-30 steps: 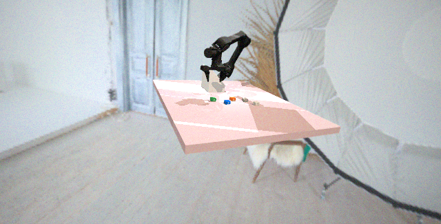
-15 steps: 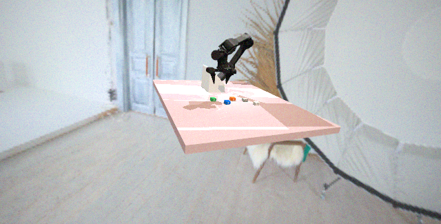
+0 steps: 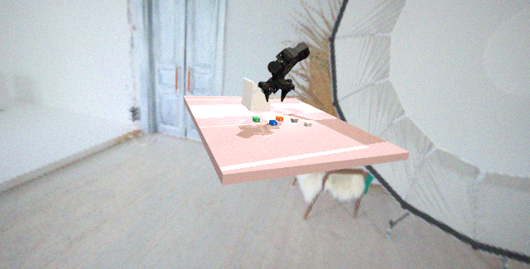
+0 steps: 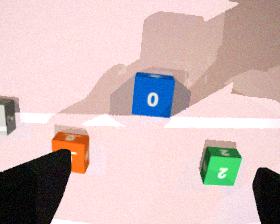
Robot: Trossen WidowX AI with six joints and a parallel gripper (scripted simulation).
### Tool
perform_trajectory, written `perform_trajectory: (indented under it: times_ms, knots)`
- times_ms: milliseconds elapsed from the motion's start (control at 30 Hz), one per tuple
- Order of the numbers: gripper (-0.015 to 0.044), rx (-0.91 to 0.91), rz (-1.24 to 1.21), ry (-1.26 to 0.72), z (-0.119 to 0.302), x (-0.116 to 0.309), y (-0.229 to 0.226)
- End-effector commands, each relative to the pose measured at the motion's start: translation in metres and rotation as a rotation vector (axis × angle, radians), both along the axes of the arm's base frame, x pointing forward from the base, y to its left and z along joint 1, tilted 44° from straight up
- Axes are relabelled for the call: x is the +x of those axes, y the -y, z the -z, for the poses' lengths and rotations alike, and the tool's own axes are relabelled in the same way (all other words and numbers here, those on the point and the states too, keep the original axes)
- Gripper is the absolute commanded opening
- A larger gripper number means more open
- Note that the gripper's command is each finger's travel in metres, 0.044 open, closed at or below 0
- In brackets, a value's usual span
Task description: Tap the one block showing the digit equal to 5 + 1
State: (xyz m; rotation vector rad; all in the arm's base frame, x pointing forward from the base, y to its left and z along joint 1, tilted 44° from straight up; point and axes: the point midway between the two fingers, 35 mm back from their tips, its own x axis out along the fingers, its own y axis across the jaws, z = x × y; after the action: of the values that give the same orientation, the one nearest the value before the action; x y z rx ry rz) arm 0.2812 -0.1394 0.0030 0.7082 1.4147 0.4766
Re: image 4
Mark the green digit block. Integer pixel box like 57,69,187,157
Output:
200,147,242,186

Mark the blue digit block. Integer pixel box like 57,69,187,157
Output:
132,72,175,117

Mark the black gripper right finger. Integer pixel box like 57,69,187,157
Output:
252,167,280,224

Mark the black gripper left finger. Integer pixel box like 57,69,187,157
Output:
0,148,72,224

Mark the orange block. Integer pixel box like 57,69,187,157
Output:
52,132,89,175

